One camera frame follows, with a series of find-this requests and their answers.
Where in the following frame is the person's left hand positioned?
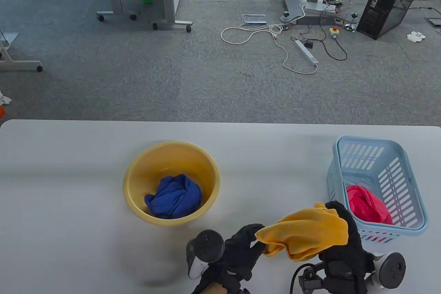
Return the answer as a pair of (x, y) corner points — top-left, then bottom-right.
(206, 224), (266, 282)

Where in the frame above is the person's right hand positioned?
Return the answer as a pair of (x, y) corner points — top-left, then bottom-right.
(319, 201), (375, 294)

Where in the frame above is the yellow square towel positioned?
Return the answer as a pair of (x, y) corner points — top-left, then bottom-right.
(255, 202), (349, 262)

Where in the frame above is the pink square towel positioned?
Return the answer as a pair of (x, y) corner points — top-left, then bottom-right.
(346, 185), (394, 225)

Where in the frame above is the blue square towel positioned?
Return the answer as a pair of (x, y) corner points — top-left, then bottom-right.
(144, 174), (203, 219)

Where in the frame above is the person's left forearm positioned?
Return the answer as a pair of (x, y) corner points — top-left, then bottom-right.
(202, 282), (228, 294)

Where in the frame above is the black and white hand controller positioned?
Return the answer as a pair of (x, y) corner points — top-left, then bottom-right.
(186, 230), (225, 280)
(372, 252), (406, 289)

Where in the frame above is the light blue plastic basket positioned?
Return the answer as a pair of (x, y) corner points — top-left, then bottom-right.
(327, 135), (429, 243)

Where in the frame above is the yellow plastic basin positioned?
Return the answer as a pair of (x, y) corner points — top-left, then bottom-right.
(123, 141), (220, 227)

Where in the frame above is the black computer tower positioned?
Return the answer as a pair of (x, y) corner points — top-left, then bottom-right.
(356, 0), (428, 40)

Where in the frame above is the whiteboard on rolling stand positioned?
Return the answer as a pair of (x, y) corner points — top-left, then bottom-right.
(0, 32), (43, 72)

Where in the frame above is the black cable with adapter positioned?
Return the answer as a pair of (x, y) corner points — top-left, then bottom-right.
(290, 25), (348, 61)

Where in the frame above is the white power strip with cable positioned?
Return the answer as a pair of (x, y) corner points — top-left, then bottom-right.
(220, 4), (319, 75)

